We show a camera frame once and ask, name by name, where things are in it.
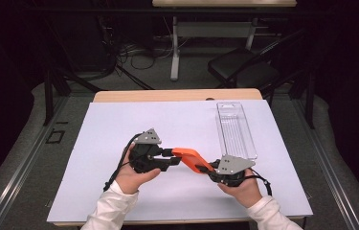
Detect white-legged desk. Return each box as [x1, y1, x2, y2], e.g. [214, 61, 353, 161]
[151, 0, 298, 81]

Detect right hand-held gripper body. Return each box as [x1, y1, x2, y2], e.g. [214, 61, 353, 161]
[209, 154, 257, 187]

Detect person's right hand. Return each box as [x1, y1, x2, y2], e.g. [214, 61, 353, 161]
[217, 169, 262, 209]

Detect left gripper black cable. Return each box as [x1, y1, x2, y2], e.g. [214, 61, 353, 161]
[103, 133, 143, 193]

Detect black metal stand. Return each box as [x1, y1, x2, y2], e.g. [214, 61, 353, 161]
[41, 15, 104, 127]
[304, 70, 316, 129]

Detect clear plastic tray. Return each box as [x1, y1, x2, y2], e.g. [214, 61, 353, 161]
[215, 102, 258, 161]

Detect orange phone case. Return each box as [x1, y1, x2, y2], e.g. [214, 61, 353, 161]
[171, 147, 215, 174]

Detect wooden table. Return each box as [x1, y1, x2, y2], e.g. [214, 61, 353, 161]
[52, 88, 305, 228]

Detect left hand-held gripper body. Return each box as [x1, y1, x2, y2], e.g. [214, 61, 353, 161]
[128, 127, 168, 174]

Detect white table cover sheet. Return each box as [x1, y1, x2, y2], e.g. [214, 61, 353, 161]
[46, 99, 314, 223]

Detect bundle of floor cables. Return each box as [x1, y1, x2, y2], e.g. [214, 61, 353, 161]
[116, 41, 175, 71]

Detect black folding chair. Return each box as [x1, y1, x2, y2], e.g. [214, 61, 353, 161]
[207, 28, 309, 97]

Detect person's left hand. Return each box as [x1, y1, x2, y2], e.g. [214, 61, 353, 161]
[115, 143, 162, 195]

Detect aluminium floor rail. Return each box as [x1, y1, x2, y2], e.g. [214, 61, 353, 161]
[295, 99, 359, 230]
[0, 95, 70, 230]

